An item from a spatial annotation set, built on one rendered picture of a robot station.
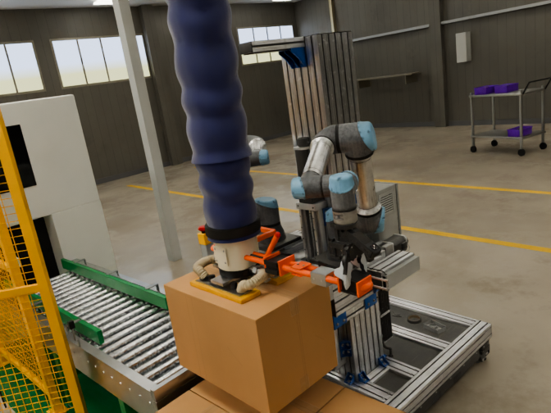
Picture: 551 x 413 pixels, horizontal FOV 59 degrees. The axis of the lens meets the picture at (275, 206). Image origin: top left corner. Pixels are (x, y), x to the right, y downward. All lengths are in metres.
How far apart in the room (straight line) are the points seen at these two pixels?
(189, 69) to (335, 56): 0.83
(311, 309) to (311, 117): 0.94
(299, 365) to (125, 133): 11.01
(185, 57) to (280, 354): 1.12
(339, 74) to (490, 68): 10.47
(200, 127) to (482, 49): 11.33
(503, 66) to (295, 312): 11.16
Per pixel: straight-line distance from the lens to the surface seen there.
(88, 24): 12.59
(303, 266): 1.73
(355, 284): 1.57
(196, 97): 1.80
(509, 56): 12.57
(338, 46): 2.40
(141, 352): 2.87
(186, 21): 1.80
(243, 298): 1.85
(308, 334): 1.96
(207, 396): 2.36
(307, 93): 2.37
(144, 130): 5.44
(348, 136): 1.91
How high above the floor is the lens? 1.88
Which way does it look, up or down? 15 degrees down
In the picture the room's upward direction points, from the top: 9 degrees counter-clockwise
